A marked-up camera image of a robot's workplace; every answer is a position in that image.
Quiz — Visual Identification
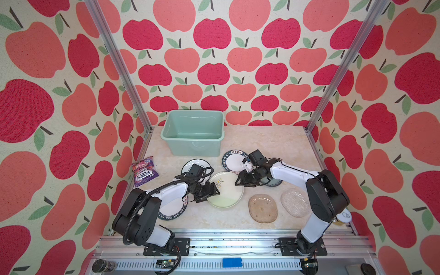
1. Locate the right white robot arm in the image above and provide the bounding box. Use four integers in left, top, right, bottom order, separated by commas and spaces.
208, 157, 350, 256

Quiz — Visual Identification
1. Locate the white plate dark lettered rim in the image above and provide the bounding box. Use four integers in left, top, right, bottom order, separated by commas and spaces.
222, 150, 250, 174

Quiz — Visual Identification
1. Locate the clear glass square plate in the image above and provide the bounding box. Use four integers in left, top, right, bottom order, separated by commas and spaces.
281, 188, 311, 218

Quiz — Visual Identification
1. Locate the dark round object right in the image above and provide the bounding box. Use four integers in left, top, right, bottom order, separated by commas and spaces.
360, 263, 377, 275

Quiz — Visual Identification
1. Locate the dark round cap left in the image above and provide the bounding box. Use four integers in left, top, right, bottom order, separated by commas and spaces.
92, 259, 116, 273

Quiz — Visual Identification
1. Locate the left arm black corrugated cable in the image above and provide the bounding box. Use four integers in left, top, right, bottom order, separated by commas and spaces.
122, 166, 214, 246

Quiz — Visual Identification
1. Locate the amber glass square plate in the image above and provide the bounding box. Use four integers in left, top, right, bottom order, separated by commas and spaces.
248, 194, 278, 223

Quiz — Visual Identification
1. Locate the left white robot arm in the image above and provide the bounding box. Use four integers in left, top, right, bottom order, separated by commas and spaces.
112, 180, 220, 250

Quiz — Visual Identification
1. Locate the blue block on rail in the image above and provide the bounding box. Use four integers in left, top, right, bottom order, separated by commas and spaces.
222, 257, 243, 269

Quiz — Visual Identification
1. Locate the jar with white lid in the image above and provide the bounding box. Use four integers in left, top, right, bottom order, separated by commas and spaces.
332, 208, 352, 226

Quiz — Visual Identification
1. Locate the aluminium frame post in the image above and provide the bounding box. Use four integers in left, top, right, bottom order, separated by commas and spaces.
305, 0, 389, 136
84, 0, 154, 134

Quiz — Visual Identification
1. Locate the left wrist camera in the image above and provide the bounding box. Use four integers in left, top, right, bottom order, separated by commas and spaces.
187, 164, 206, 179

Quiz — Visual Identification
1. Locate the left aluminium frame post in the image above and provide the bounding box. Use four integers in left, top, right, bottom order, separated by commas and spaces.
84, 0, 154, 134

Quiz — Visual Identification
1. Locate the white plate teal cloud outline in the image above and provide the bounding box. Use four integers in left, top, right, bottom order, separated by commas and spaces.
181, 159, 210, 174

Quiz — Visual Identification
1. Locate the purple Fox's candy bag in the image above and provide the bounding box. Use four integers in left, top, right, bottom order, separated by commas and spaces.
131, 156, 159, 188

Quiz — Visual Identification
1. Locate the right aluminium frame post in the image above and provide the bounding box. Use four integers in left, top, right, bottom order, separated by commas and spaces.
305, 0, 389, 136

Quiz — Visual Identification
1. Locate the cream plate with flower sprig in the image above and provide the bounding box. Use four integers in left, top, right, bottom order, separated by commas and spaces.
207, 172, 244, 209

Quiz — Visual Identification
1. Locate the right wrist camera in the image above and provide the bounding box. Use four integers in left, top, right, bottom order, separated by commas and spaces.
242, 150, 268, 173

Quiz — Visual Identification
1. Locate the mint green plastic bin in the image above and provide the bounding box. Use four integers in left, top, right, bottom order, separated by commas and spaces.
160, 110, 225, 157

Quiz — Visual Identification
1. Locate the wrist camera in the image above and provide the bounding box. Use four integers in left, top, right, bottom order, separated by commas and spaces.
242, 150, 268, 173
187, 164, 206, 179

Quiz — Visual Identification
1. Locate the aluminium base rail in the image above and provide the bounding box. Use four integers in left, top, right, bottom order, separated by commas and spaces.
81, 229, 385, 275

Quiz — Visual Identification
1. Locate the small blue patterned plate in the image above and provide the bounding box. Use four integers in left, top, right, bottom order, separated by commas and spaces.
262, 178, 283, 187

